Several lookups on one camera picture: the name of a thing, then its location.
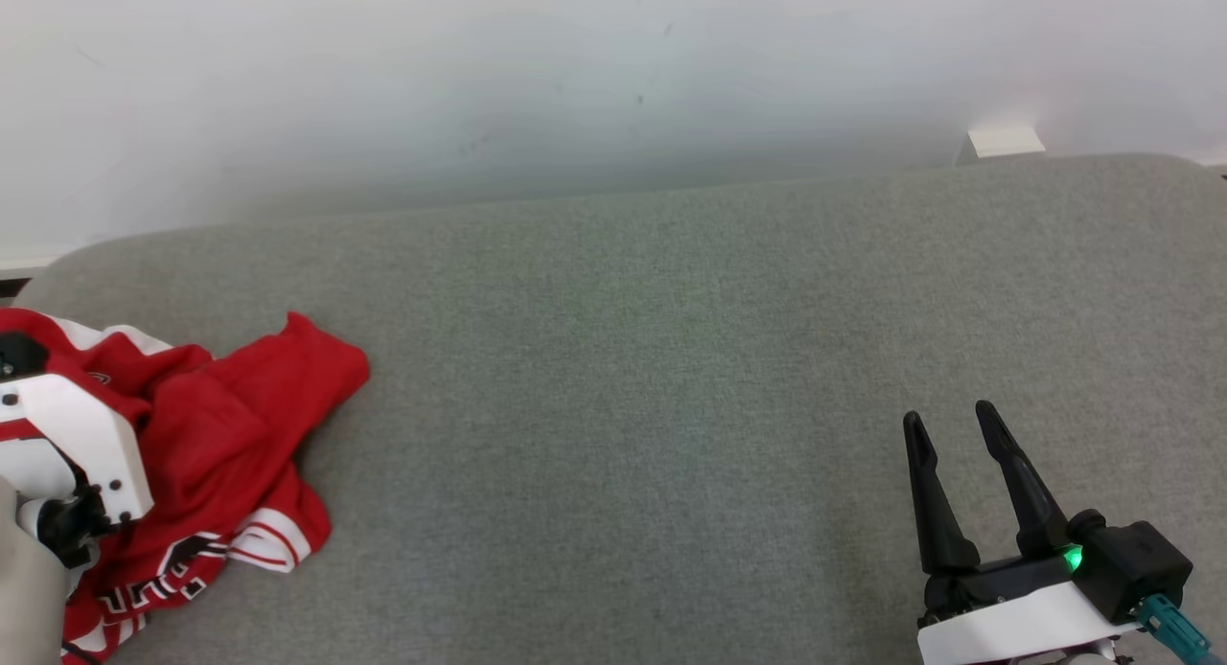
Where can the white skirting board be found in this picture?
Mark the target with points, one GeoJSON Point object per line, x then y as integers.
{"type": "Point", "coordinates": [24, 261]}

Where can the plain red shorts white trim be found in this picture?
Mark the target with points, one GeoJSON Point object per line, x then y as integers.
{"type": "Point", "coordinates": [288, 378]}

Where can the white wall outlet box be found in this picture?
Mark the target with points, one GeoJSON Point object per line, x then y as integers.
{"type": "Point", "coordinates": [1005, 141]}

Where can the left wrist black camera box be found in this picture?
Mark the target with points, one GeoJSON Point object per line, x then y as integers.
{"type": "Point", "coordinates": [19, 355]}

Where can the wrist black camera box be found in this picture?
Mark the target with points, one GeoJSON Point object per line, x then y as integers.
{"type": "Point", "coordinates": [1136, 564]}
{"type": "Point", "coordinates": [19, 355]}

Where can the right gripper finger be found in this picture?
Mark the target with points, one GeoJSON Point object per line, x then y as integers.
{"type": "Point", "coordinates": [1030, 502]}
{"type": "Point", "coordinates": [935, 512]}

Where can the red jersey with black lettering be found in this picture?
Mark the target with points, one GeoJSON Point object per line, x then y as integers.
{"type": "Point", "coordinates": [173, 569]}

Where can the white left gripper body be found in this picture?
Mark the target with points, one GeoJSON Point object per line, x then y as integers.
{"type": "Point", "coordinates": [86, 435]}

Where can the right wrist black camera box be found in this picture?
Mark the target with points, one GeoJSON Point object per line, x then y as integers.
{"type": "Point", "coordinates": [1136, 564]}

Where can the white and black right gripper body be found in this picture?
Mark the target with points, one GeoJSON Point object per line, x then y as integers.
{"type": "Point", "coordinates": [1016, 627]}

